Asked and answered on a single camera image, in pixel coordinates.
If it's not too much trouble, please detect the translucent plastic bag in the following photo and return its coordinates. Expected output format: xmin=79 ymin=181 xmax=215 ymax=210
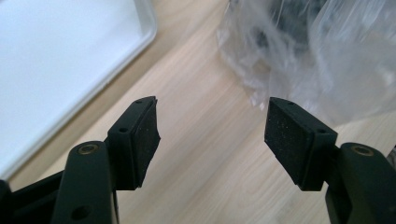
xmin=217 ymin=0 xmax=396 ymax=126

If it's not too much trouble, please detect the white plastic tray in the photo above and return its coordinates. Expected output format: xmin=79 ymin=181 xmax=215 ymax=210
xmin=0 ymin=0 xmax=159 ymax=181

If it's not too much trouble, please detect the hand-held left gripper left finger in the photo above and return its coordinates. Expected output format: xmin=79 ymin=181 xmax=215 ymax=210
xmin=106 ymin=95 xmax=162 ymax=191

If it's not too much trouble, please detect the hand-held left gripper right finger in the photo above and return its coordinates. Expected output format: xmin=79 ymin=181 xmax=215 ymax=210
xmin=263 ymin=96 xmax=339 ymax=192

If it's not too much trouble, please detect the black item in bag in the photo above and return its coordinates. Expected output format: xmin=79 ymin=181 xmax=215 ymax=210
xmin=253 ymin=0 xmax=330 ymax=48

